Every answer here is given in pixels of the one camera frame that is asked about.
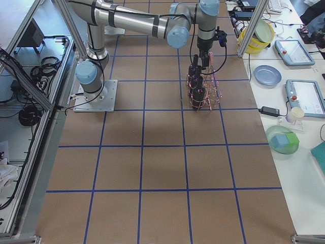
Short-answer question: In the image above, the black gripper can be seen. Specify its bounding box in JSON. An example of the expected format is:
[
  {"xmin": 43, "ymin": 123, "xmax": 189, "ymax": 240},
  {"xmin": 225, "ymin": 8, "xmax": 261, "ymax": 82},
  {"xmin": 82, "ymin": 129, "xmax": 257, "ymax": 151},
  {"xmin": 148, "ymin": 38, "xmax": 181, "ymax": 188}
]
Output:
[{"xmin": 197, "ymin": 37, "xmax": 214, "ymax": 68}]

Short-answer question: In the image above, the dark wine bottle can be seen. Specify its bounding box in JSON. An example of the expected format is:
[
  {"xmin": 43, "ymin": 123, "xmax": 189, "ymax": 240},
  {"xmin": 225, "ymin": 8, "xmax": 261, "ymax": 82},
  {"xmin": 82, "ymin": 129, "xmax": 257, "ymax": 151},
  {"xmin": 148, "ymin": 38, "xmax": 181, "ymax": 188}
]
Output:
[{"xmin": 191, "ymin": 54, "xmax": 201, "ymax": 88}]

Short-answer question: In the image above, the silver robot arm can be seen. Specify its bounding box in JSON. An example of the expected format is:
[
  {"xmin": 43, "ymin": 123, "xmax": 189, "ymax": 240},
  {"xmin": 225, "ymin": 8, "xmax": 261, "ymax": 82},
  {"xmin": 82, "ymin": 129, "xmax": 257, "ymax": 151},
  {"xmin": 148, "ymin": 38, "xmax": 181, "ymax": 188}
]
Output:
[{"xmin": 70, "ymin": 1, "xmax": 219, "ymax": 72}]

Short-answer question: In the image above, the wine bottle in basket right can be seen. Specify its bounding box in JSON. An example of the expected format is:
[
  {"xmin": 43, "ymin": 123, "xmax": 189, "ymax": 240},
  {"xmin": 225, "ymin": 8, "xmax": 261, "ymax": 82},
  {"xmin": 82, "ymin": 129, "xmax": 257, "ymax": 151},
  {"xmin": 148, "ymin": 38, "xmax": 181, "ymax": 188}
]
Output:
[{"xmin": 187, "ymin": 65, "xmax": 195, "ymax": 88}]

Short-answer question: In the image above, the wine bottle in basket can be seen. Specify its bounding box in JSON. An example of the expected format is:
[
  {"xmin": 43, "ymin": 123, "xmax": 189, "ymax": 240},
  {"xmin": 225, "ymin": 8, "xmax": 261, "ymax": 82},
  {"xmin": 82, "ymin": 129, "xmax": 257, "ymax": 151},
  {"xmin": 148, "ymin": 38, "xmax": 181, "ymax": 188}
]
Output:
[
  {"xmin": 187, "ymin": 65, "xmax": 195, "ymax": 88},
  {"xmin": 191, "ymin": 76, "xmax": 205, "ymax": 110}
]

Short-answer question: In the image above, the wine bottle in basket left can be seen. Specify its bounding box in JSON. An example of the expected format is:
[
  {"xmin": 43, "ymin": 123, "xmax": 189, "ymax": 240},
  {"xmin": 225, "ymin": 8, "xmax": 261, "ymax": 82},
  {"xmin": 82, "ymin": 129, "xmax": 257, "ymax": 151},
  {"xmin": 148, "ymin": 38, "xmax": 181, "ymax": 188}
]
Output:
[{"xmin": 191, "ymin": 76, "xmax": 205, "ymax": 110}]

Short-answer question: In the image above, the yellow wooden steamer basket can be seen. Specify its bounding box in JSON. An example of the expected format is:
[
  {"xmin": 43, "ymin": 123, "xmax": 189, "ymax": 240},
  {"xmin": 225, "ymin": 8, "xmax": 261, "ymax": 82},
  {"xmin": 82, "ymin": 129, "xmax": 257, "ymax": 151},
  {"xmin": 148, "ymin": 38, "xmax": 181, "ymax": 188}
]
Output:
[{"xmin": 245, "ymin": 19, "xmax": 275, "ymax": 54}]

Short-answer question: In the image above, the blue plate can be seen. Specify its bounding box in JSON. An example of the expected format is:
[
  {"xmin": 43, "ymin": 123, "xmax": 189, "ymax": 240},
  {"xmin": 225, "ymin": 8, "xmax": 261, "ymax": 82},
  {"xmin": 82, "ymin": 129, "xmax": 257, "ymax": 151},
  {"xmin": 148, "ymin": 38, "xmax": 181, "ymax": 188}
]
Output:
[{"xmin": 253, "ymin": 65, "xmax": 282, "ymax": 87}]

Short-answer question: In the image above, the small black power brick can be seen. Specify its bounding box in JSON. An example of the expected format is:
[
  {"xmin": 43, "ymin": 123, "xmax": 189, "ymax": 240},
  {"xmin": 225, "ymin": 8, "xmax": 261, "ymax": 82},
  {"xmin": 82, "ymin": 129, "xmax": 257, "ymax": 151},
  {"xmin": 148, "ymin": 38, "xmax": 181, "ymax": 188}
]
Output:
[{"xmin": 258, "ymin": 106, "xmax": 280, "ymax": 117}]

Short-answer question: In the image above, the far teach pendant tablet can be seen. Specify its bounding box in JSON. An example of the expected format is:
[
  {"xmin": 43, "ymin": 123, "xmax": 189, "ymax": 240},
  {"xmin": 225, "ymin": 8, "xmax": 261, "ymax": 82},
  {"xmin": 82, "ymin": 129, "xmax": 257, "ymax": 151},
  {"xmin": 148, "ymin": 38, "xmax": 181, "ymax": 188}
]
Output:
[{"xmin": 274, "ymin": 40, "xmax": 315, "ymax": 66}]

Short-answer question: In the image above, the teach pendant tablet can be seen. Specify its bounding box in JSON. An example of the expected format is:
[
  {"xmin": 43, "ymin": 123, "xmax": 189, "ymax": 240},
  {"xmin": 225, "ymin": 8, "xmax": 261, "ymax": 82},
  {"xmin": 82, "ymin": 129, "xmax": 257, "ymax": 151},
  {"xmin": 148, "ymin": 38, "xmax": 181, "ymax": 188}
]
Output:
[
  {"xmin": 285, "ymin": 79, "xmax": 324, "ymax": 118},
  {"xmin": 274, "ymin": 40, "xmax": 315, "ymax": 66}
]

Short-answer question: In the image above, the white paper cup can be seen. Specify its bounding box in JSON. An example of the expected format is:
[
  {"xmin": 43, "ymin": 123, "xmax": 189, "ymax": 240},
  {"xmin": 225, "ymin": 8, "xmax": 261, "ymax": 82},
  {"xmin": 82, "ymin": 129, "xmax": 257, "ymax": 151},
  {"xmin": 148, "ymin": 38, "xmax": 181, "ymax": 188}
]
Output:
[{"xmin": 285, "ymin": 107, "xmax": 305, "ymax": 124}]

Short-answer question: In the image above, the near teach pendant tablet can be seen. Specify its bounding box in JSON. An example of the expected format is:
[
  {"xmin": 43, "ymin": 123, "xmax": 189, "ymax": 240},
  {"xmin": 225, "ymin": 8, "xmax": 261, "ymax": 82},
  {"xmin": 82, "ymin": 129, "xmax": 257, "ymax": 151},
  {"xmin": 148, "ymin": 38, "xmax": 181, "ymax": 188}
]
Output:
[{"xmin": 285, "ymin": 79, "xmax": 324, "ymax": 118}]

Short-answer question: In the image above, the green plate with items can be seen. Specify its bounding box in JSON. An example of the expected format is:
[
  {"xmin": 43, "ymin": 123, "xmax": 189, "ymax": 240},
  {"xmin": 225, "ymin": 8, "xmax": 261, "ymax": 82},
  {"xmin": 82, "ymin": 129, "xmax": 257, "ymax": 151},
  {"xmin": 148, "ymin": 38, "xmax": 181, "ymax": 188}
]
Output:
[{"xmin": 266, "ymin": 125, "xmax": 300, "ymax": 155}]

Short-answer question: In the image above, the teal book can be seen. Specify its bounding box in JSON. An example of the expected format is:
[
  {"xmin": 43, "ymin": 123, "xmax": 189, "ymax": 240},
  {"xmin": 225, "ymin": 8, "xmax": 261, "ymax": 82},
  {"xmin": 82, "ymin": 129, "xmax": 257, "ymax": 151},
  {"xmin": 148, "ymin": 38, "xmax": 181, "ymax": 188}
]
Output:
[{"xmin": 311, "ymin": 142, "xmax": 325, "ymax": 173}]

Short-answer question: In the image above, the crumpled white cloth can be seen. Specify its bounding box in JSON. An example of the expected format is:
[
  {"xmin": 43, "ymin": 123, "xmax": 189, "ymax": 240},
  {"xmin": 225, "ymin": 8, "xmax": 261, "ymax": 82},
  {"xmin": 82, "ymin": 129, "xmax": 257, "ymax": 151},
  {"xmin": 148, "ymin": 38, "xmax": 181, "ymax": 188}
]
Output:
[{"xmin": 0, "ymin": 139, "xmax": 20, "ymax": 194}]

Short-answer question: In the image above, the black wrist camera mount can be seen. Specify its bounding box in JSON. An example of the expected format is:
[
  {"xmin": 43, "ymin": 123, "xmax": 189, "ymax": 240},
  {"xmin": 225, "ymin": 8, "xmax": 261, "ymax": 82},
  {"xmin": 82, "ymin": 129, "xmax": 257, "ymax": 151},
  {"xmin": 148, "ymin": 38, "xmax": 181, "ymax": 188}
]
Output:
[{"xmin": 215, "ymin": 26, "xmax": 227, "ymax": 47}]

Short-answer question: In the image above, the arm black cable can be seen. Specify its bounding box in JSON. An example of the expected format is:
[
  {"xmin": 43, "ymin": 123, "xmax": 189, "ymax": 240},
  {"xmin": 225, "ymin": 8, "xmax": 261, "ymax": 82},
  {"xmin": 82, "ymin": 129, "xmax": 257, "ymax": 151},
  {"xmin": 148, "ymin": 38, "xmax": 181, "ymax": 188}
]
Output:
[{"xmin": 189, "ymin": 15, "xmax": 228, "ymax": 75}]

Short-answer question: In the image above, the copper wire wine basket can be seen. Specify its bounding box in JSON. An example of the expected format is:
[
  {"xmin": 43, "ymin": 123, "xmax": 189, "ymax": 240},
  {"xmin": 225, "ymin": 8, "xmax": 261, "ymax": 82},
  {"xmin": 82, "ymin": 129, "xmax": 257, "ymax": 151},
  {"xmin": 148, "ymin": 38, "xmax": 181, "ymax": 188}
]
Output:
[{"xmin": 186, "ymin": 51, "xmax": 222, "ymax": 111}]

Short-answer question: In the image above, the aluminium frame post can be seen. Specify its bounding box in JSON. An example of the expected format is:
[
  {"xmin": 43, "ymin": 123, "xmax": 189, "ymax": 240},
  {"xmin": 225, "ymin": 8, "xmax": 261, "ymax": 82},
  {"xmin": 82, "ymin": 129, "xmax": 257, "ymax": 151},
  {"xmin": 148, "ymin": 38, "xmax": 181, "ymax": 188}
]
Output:
[{"xmin": 237, "ymin": 0, "xmax": 268, "ymax": 57}]

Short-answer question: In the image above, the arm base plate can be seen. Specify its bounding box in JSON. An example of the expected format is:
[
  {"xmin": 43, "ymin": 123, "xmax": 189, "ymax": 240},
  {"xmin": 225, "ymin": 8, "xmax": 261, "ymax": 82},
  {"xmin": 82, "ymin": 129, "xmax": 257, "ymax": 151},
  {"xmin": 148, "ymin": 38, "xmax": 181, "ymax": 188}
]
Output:
[
  {"xmin": 105, "ymin": 25, "xmax": 125, "ymax": 36},
  {"xmin": 73, "ymin": 80, "xmax": 118, "ymax": 112}
]

